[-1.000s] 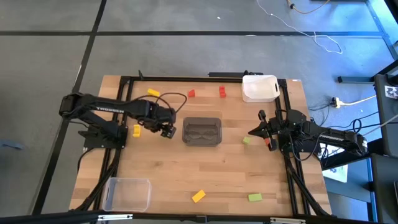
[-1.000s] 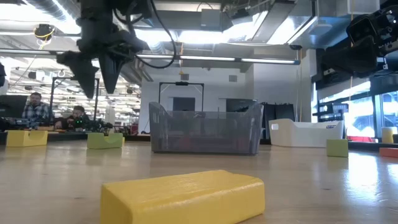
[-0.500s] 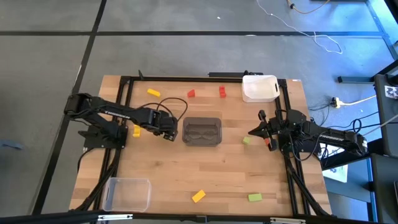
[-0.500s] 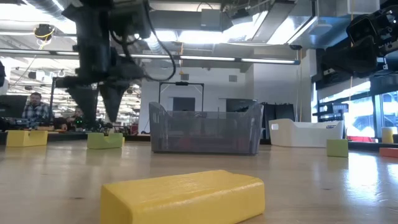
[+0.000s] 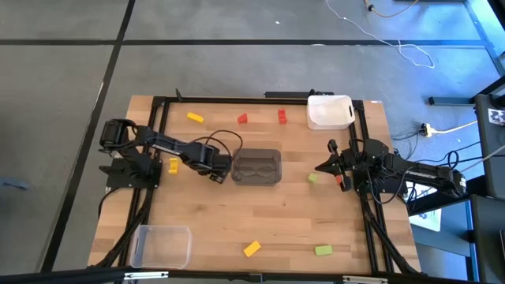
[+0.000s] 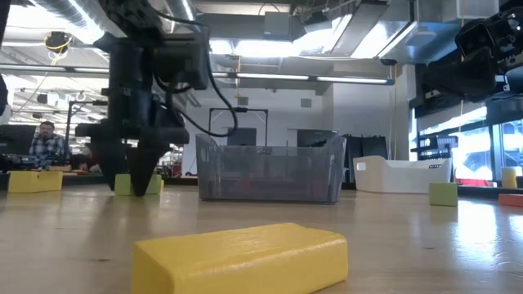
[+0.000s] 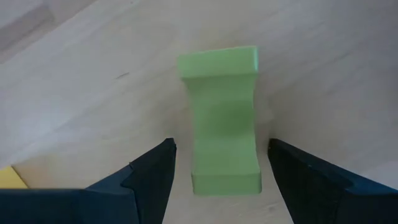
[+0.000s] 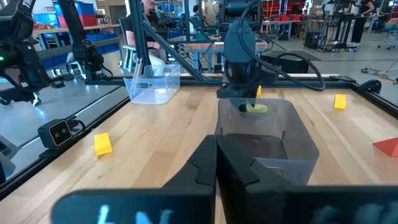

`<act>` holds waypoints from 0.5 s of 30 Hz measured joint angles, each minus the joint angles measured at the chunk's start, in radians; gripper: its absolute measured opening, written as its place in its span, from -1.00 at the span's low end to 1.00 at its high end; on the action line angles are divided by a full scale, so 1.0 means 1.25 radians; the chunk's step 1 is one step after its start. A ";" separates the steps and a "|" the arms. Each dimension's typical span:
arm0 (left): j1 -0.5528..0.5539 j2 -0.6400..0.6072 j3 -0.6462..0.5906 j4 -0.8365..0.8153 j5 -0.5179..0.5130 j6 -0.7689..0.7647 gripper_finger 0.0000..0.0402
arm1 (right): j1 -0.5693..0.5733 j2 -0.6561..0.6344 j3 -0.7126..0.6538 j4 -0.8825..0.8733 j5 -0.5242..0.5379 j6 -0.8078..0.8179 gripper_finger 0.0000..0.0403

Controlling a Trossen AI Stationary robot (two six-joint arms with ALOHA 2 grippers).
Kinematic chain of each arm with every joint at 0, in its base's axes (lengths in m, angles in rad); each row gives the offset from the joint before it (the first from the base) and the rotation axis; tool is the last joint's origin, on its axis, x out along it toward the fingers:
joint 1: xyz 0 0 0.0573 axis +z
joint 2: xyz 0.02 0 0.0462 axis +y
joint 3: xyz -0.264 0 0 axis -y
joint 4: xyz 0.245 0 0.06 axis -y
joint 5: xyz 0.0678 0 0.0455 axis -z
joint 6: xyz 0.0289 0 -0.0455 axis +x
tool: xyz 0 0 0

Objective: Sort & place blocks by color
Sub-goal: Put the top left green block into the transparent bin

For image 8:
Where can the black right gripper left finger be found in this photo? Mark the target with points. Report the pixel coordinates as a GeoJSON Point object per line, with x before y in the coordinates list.
{"type": "Point", "coordinates": [174, 202]}

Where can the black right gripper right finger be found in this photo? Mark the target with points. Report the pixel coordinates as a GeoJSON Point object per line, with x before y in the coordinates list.
{"type": "Point", "coordinates": [280, 205]}

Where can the yellow rectangular block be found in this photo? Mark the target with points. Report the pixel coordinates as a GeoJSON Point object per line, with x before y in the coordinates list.
{"type": "Point", "coordinates": [339, 101]}
{"type": "Point", "coordinates": [102, 143]}

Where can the green block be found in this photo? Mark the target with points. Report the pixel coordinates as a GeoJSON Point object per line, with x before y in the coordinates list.
{"type": "Point", "coordinates": [256, 108]}

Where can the yellow arch block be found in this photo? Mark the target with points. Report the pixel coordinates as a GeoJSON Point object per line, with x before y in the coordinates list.
{"type": "Point", "coordinates": [259, 91]}

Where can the red wedge block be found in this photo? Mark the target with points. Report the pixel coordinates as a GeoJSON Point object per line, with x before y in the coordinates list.
{"type": "Point", "coordinates": [388, 147]}

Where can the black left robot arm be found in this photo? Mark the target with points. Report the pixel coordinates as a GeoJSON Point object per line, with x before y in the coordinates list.
{"type": "Point", "coordinates": [239, 43]}

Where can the grey translucent plastic bin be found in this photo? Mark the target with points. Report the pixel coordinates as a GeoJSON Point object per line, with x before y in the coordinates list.
{"type": "Point", "coordinates": [298, 140]}

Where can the clear plastic bin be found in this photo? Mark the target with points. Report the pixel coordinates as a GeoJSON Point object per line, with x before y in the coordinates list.
{"type": "Point", "coordinates": [152, 87]}

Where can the black floor mat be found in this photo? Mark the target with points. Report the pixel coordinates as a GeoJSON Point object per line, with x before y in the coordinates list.
{"type": "Point", "coordinates": [289, 66]}

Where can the black rounded clamp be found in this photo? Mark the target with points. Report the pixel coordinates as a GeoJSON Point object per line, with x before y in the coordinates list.
{"type": "Point", "coordinates": [370, 86]}

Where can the wooden workbench blue legs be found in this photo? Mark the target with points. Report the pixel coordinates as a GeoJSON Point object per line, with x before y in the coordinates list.
{"type": "Point", "coordinates": [214, 46]}

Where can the person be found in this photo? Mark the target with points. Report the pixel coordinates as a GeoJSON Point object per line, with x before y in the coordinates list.
{"type": "Point", "coordinates": [359, 28]}
{"type": "Point", "coordinates": [149, 18]}

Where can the red storage bin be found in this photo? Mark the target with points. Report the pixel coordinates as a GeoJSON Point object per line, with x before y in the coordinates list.
{"type": "Point", "coordinates": [88, 20]}

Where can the blue storage bin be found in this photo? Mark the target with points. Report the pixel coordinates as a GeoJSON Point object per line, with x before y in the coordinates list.
{"type": "Point", "coordinates": [82, 8]}

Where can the black table-level camera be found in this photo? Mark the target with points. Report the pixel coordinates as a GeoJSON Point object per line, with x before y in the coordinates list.
{"type": "Point", "coordinates": [56, 133]}

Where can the dark frame diagonal brace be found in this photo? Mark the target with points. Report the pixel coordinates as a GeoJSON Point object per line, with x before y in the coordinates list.
{"type": "Point", "coordinates": [174, 51]}

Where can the black aluminium table frame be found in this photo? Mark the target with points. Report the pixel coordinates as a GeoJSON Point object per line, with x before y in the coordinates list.
{"type": "Point", "coordinates": [18, 179]}

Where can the dark frame upright post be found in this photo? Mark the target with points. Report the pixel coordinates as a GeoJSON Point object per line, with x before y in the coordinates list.
{"type": "Point", "coordinates": [138, 34]}

